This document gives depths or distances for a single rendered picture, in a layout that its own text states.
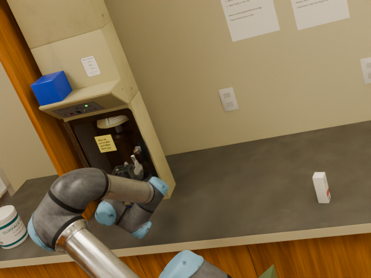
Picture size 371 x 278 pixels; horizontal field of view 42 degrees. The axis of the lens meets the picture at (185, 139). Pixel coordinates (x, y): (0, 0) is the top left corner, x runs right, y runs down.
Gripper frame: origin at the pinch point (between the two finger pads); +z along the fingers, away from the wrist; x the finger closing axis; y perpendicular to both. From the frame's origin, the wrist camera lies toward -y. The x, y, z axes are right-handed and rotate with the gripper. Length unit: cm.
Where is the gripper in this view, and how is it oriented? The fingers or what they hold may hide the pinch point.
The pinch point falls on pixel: (137, 167)
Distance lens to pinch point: 198.1
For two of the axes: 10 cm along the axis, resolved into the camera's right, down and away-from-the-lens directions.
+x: -9.2, 1.7, 3.5
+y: -3.1, -8.5, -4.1
